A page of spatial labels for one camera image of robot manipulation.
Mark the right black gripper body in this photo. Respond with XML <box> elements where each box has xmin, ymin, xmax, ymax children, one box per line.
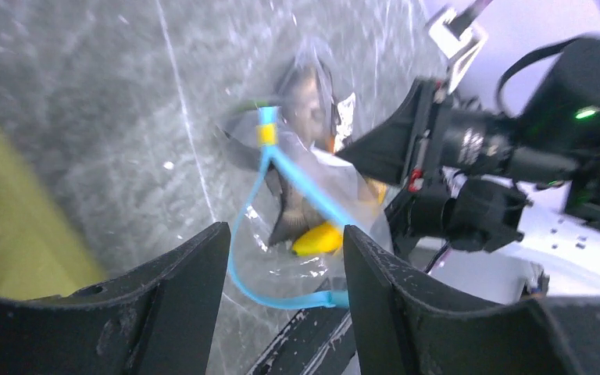
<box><xmin>385</xmin><ymin>80</ymin><xmax>579</xmax><ymax>254</ymax></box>

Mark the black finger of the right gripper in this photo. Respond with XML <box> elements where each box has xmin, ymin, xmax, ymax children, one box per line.
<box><xmin>336</xmin><ymin>78</ymin><xmax>435</xmax><ymax>187</ymax></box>

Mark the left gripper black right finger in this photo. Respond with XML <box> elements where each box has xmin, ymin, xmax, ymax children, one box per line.
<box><xmin>344</xmin><ymin>226</ymin><xmax>600</xmax><ymax>374</ymax></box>

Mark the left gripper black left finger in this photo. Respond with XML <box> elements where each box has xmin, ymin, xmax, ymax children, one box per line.
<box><xmin>0</xmin><ymin>222</ymin><xmax>230</xmax><ymax>374</ymax></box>

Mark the clear zip top bag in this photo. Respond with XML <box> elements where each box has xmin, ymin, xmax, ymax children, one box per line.
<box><xmin>220</xmin><ymin>38</ymin><xmax>392</xmax><ymax>310</ymax></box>

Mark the olive green plastic bin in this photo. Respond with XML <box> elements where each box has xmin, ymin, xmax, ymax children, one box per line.
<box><xmin>0</xmin><ymin>129</ymin><xmax>106</xmax><ymax>300</ymax></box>

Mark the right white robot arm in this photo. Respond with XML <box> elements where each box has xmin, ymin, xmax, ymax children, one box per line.
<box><xmin>338</xmin><ymin>36</ymin><xmax>600</xmax><ymax>303</ymax></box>

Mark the yellow fake banana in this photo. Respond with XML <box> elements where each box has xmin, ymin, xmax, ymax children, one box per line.
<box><xmin>291</xmin><ymin>222</ymin><xmax>343</xmax><ymax>256</ymax></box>

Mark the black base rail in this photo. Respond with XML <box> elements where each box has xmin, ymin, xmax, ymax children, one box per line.
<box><xmin>246</xmin><ymin>308</ymin><xmax>356</xmax><ymax>375</ymax></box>

